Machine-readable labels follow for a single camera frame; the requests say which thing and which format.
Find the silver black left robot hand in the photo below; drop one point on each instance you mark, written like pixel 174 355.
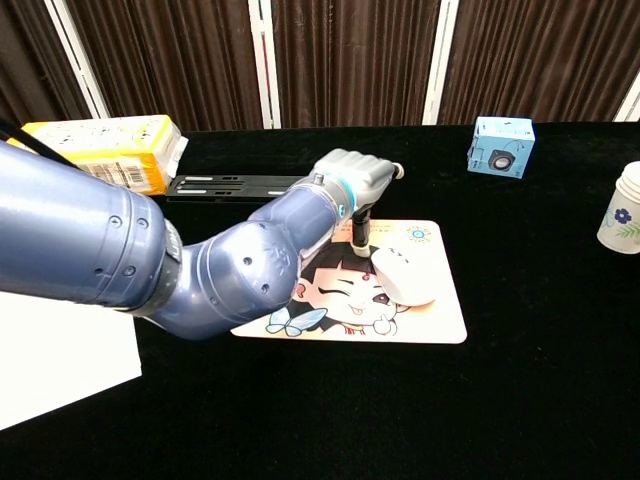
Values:
pixel 360 172

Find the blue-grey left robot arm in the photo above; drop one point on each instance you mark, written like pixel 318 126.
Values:
pixel 150 250

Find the cartoon girl mouse pad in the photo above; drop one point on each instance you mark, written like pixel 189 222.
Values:
pixel 425 320

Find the dark brown pleated curtain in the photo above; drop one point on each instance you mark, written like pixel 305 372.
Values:
pixel 170 60
pixel 30 65
pixel 350 60
pixel 540 55

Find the black folding laptop stand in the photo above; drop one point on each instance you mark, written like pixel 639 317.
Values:
pixel 225 186

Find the light blue speaker box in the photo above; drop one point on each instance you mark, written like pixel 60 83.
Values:
pixel 500 150

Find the yellow tissue pack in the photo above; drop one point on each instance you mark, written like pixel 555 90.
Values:
pixel 125 145

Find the black table cloth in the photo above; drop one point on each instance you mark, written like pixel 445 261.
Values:
pixel 350 410

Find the white paper cup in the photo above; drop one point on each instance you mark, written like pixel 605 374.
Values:
pixel 622 220

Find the white paper stack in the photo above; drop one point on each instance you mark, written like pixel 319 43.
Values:
pixel 60 370

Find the white aluminium frame post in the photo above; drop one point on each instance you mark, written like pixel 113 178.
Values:
pixel 265 65
pixel 440 65
pixel 629 102
pixel 80 65

